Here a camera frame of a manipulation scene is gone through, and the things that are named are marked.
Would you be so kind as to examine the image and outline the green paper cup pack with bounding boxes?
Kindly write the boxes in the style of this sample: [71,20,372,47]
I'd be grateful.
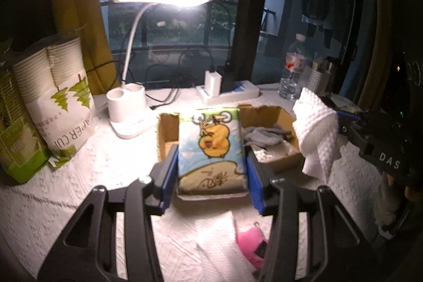
[0,38,51,186]

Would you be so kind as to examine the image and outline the black cable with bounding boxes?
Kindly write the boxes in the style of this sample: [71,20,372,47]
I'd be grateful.
[145,47,216,105]

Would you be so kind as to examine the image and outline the black balcony railing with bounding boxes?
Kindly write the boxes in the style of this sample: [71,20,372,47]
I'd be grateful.
[100,0,240,49]

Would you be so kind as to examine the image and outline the grey gloves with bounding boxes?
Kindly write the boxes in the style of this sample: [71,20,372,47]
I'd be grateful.
[244,124,295,149]

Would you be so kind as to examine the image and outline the yellow curtain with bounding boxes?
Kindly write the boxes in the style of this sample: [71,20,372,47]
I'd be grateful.
[49,0,122,97]
[360,0,399,98]

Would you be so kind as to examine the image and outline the white charger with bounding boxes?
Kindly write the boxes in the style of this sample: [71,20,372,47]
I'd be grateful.
[204,70,220,98]

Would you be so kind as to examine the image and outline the person's right hand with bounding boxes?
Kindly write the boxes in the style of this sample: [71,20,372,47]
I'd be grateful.
[381,170,419,202]

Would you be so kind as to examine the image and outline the white desk lamp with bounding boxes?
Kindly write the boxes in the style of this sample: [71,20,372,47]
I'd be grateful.
[106,0,212,140]

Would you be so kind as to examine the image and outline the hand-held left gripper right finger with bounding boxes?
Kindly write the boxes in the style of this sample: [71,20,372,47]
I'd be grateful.
[245,149,391,282]

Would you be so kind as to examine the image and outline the white paper cup pack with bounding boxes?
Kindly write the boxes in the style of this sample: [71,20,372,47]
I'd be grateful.
[12,35,97,168]

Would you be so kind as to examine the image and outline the crumpled white plastic bag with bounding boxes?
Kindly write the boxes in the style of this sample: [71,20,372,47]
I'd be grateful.
[254,146,298,165]

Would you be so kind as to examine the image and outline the clear water bottle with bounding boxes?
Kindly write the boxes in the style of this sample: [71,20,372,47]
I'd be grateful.
[278,34,309,101]

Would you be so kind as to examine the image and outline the black charger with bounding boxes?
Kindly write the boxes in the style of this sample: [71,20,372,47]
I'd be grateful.
[219,65,236,93]

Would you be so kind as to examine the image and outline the pink plush toy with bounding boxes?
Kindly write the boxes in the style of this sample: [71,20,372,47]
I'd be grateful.
[236,224,270,270]

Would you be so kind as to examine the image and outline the white paper towel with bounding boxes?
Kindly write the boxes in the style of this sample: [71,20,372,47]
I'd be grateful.
[292,87,343,184]
[194,212,256,282]

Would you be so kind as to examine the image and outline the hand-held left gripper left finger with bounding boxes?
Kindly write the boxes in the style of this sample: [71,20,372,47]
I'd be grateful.
[37,145,180,282]

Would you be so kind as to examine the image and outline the black window frame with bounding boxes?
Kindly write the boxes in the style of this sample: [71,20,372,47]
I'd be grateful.
[232,0,272,87]

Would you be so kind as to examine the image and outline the cardboard box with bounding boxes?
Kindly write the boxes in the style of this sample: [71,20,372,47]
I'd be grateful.
[157,104,304,173]

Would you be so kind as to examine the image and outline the white power strip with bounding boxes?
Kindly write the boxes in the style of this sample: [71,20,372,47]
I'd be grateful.
[195,81,260,106]

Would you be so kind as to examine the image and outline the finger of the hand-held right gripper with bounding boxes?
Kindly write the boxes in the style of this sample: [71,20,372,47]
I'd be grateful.
[334,108,364,123]
[338,124,364,150]

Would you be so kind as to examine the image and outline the cartoon print tissue pack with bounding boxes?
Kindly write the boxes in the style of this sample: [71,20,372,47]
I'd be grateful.
[176,107,251,202]

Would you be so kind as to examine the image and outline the white embossed tablecloth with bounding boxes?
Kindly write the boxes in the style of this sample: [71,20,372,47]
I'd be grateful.
[0,83,397,282]

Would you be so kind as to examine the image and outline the white perforated basket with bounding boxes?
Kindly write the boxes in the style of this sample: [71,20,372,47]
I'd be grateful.
[302,57,338,94]

